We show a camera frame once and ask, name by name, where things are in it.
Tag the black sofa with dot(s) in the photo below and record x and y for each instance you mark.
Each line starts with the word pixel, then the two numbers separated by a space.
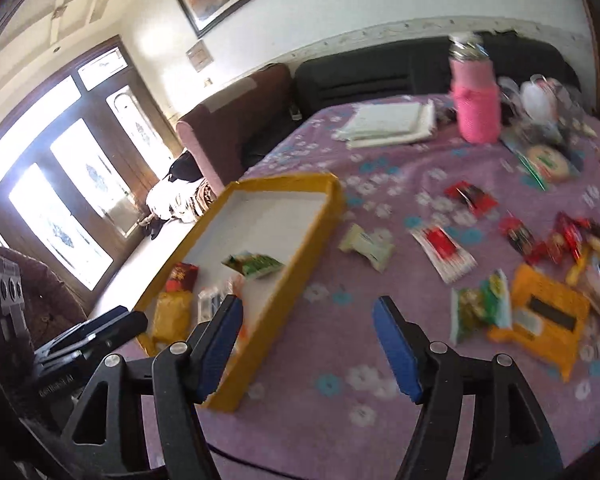
pixel 380 75

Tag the yellow packet of brown snacks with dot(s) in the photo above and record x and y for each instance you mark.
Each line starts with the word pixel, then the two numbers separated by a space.
pixel 545 320

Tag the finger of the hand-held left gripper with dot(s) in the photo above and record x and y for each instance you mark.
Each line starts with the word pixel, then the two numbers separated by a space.
pixel 125 327
pixel 100 317

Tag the green peas snack packet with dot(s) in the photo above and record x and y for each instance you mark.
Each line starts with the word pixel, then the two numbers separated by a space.
pixel 480 305

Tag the maroon armchair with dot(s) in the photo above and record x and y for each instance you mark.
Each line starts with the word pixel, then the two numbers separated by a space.
pixel 230 125

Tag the wooden glass panel door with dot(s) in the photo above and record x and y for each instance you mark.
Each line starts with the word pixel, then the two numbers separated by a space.
pixel 130 125

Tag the black and white patterned cloth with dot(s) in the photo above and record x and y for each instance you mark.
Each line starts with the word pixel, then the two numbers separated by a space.
pixel 180 195

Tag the small dark object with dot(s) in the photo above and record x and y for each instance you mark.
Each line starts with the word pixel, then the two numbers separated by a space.
pixel 445 114

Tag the yellow snack packet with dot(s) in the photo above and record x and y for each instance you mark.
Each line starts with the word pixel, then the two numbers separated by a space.
pixel 170 316

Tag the dark red snack packet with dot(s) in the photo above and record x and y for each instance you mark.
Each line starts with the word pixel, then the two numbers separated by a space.
pixel 181 277

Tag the pale white snack packet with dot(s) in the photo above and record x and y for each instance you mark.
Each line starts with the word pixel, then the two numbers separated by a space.
pixel 367 246

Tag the yellow cardboard tray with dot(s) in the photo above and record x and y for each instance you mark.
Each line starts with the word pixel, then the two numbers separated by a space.
pixel 260 220

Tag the pink sleeved bottle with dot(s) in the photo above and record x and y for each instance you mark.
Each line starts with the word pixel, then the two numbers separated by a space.
pixel 475 105

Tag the purple floral blanket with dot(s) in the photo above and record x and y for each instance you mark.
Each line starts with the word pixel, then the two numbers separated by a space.
pixel 330 340

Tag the white folded cloth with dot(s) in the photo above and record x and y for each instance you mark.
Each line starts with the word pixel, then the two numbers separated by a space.
pixel 380 120

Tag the clear glass jar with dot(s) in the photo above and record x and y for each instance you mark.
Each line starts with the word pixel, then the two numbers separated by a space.
pixel 537 100

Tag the white notebook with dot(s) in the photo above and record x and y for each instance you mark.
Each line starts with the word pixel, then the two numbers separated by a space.
pixel 425 122

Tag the red and white striped packet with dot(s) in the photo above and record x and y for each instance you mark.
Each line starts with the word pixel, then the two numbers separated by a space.
pixel 442 252

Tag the small green snack packet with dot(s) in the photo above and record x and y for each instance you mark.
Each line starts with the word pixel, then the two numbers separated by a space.
pixel 252 264

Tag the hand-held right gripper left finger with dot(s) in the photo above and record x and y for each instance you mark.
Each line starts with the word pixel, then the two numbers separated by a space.
pixel 220 347

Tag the red and black snack packet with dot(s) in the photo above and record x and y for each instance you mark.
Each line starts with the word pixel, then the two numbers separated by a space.
pixel 517 235

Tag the round tin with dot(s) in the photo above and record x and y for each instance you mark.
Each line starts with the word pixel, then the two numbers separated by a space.
pixel 547 162

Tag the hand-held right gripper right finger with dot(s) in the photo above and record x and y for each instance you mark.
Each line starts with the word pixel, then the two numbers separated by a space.
pixel 397 350

